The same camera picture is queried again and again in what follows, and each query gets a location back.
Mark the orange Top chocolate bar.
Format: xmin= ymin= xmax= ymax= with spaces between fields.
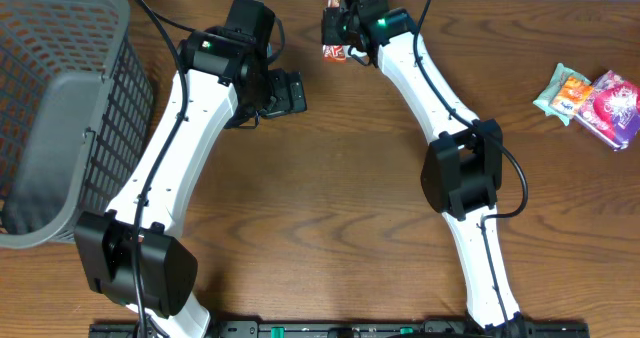
xmin=323 ymin=0 xmax=347 ymax=63

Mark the teal snack packet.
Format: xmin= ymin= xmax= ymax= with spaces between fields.
xmin=533 ymin=63 xmax=591 ymax=126

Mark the small orange snack packet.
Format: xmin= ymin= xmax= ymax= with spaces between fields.
xmin=550 ymin=76 xmax=594 ymax=117

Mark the purple red snack packet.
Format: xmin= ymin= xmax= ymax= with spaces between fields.
xmin=575 ymin=70 xmax=639 ymax=151

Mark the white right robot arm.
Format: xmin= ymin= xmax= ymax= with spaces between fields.
xmin=322 ymin=0 xmax=520 ymax=337

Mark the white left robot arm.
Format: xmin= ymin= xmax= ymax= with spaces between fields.
xmin=74 ymin=27 xmax=307 ymax=337

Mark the dark grey plastic basket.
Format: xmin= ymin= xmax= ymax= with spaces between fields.
xmin=1 ymin=0 xmax=154 ymax=249

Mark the black mounting rail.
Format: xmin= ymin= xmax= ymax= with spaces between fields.
xmin=88 ymin=320 xmax=591 ymax=338

